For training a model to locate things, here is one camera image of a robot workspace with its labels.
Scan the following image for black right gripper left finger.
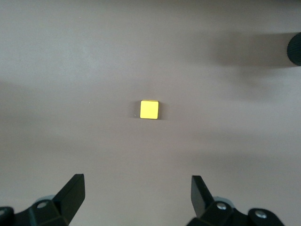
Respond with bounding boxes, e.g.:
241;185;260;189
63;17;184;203
14;174;86;226

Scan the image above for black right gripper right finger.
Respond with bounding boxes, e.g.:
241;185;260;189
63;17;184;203
187;175;250;226

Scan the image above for yellow cube block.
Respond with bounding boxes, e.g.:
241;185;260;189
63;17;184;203
139;99;160;120

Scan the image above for black ribbed cylinder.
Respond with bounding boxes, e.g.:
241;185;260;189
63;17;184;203
286;32;301;67

